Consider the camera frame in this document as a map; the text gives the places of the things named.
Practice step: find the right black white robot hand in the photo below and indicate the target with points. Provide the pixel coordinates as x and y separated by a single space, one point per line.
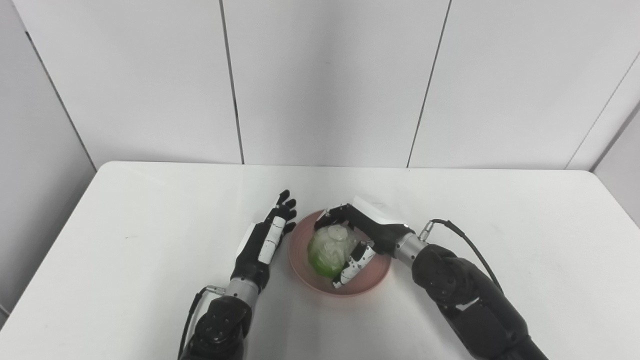
382 230

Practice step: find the green white cabbage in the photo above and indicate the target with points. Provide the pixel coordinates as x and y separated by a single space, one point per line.
327 252

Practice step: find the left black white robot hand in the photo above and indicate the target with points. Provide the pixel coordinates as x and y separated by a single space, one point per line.
255 255

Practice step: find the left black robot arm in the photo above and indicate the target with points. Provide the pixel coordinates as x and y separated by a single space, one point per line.
220 325

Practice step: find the pink round plate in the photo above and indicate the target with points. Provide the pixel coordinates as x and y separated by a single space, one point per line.
372 277

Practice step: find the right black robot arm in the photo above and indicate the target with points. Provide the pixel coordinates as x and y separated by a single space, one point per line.
465 295

